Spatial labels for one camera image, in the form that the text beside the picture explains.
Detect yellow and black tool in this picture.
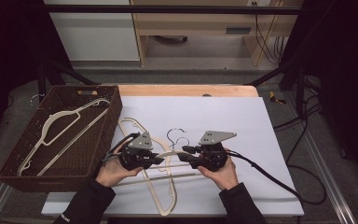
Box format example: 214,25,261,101
268,91,287,105

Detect person's left hand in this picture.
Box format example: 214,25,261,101
95,146,145,189

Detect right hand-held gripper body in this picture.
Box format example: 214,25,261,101
189,130,238,173

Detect black horizontal metal bar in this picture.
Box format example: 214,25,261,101
43,4,304,16

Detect black desk cables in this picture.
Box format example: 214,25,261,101
252,1,283,65

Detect black floor cables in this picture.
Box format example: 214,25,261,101
272,76,324,166

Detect grey drawer handle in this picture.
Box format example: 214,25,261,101
226,27,252,35

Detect dark chair base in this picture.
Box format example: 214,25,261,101
153,35,188,44

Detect brown woven basket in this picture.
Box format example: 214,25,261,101
0,84,124,193

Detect black curtain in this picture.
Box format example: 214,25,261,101
0,0,74,144
279,0,358,183

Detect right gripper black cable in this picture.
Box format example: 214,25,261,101
226,150,328,206

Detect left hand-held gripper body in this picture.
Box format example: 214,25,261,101
117,132,157,172

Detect person's right hand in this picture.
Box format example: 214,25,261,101
197,148,241,191

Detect white table sheet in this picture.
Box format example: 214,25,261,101
41,95,305,217

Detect beige clothes hanger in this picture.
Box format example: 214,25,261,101
113,127,207,188
117,116,191,217
16,92,112,177

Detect white cabinet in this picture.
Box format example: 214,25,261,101
45,0,141,62

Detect black metal stand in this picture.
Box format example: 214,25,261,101
245,58,308,117
36,58,103,103

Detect light wooden desk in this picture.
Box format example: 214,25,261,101
130,0,306,67

